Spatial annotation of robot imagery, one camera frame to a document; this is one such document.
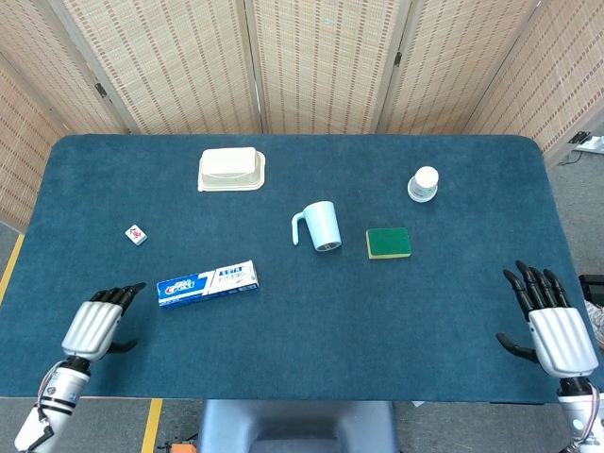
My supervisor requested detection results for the white mahjong tile red print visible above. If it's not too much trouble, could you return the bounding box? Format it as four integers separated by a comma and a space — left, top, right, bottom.
124, 224, 148, 247

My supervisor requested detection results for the stack of white paper cups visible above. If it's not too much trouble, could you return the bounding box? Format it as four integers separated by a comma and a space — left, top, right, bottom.
407, 165, 441, 204

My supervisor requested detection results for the orange device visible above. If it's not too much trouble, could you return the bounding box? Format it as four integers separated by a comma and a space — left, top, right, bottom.
158, 436, 199, 453

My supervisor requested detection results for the black plastic bin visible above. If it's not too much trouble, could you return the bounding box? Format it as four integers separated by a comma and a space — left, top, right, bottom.
579, 274, 604, 303

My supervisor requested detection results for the woven bamboo folding screen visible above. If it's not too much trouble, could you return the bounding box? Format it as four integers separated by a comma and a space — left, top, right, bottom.
0, 0, 604, 232

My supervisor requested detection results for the blue tablecloth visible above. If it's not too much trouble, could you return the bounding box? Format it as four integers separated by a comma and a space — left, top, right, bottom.
0, 133, 604, 405

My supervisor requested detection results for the cream plastic food container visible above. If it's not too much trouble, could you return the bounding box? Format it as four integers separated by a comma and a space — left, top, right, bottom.
196, 146, 267, 193

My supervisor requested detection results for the white power strip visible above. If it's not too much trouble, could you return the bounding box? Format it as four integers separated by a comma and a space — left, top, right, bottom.
568, 133, 604, 155

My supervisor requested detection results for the blue white toothpaste box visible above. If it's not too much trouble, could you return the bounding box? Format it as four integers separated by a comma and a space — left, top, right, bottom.
156, 260, 260, 310

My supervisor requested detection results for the light blue plastic mug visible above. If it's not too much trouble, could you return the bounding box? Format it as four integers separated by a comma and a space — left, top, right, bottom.
291, 200, 343, 254

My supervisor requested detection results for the green yellow sponge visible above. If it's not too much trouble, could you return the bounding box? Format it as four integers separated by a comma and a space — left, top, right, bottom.
365, 226, 412, 260

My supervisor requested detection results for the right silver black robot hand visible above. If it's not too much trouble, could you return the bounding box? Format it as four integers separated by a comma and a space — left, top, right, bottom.
495, 260, 600, 378

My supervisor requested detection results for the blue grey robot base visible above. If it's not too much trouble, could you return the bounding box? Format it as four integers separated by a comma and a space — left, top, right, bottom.
197, 399, 400, 453

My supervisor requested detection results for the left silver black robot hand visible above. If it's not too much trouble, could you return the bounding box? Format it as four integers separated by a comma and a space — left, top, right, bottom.
60, 281, 147, 363

